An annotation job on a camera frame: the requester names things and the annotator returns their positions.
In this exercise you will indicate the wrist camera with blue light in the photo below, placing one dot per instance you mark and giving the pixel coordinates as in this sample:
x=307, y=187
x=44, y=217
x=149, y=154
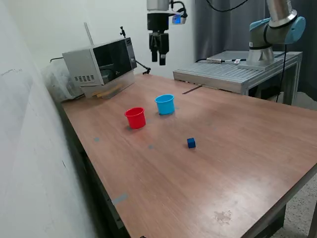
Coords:
x=178, y=18

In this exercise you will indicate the white tag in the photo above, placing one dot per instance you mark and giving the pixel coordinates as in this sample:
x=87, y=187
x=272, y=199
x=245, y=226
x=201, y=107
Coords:
x=237, y=61

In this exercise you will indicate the dark metal strip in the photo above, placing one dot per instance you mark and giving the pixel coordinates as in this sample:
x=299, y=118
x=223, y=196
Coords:
x=192, y=89

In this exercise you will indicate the blue plastic cup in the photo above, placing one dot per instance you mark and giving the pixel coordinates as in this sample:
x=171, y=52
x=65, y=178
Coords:
x=165, y=106

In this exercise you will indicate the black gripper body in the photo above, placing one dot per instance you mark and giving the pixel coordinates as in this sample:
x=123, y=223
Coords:
x=158, y=22

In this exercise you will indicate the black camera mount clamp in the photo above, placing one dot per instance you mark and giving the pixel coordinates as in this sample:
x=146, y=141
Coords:
x=122, y=31

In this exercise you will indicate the aluminium mounting platform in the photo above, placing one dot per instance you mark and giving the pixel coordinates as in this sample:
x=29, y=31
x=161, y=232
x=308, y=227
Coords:
x=223, y=74

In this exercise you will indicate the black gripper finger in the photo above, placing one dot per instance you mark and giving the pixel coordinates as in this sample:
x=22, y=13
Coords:
x=164, y=44
x=154, y=47

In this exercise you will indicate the silver microwave oven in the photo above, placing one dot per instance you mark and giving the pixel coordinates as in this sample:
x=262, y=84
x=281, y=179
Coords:
x=81, y=64

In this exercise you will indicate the metal cylinder connector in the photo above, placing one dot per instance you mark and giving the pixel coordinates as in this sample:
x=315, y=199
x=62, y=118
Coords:
x=215, y=60

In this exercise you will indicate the red plastic cup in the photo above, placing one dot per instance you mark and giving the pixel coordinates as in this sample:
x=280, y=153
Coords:
x=135, y=120

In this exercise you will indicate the blue cube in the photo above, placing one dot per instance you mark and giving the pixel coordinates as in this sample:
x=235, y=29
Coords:
x=191, y=143

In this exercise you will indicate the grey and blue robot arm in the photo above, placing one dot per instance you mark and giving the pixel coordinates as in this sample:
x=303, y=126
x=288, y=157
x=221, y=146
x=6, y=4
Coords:
x=277, y=32

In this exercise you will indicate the thin metal rod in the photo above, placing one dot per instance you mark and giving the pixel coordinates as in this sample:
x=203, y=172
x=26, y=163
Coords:
x=89, y=34

